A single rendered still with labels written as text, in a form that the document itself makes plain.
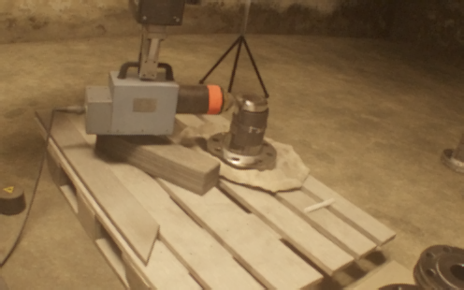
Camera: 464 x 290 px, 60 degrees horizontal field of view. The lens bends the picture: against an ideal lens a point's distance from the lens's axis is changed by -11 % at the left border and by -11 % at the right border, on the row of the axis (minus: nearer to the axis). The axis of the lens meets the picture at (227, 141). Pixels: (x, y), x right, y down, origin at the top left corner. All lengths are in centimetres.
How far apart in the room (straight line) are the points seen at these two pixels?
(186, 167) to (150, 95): 25
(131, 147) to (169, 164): 16
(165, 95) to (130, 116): 13
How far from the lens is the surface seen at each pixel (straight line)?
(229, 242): 126
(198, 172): 139
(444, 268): 125
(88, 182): 140
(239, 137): 157
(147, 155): 148
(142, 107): 140
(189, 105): 146
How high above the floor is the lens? 91
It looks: 25 degrees down
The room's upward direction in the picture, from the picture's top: 10 degrees clockwise
